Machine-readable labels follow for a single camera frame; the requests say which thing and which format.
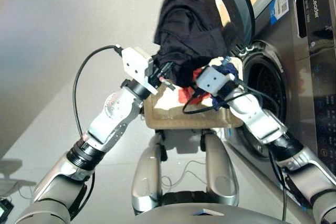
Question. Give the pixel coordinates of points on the orange garment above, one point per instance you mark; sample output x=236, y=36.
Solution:
x=183, y=94

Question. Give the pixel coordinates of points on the black garment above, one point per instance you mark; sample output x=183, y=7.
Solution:
x=189, y=30

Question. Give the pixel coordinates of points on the navy blue garment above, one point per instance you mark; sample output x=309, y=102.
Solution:
x=231, y=68

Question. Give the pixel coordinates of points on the pale woven basket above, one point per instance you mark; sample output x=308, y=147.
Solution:
x=183, y=120

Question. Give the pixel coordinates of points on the round glass washing machine door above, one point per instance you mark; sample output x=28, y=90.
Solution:
x=241, y=6

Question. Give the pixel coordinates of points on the grey washing machine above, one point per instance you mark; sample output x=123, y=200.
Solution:
x=296, y=77

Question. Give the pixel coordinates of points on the black machine control panel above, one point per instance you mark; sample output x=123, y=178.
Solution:
x=323, y=51

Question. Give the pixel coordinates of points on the silver robot torso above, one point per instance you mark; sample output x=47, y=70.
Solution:
x=170, y=214

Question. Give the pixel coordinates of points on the blue white energy label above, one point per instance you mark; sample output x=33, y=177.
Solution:
x=279, y=6

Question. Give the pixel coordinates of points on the small black device with screen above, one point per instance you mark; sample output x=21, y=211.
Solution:
x=5, y=208

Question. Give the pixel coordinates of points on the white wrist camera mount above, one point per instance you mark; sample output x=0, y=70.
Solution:
x=212, y=78
x=134, y=61

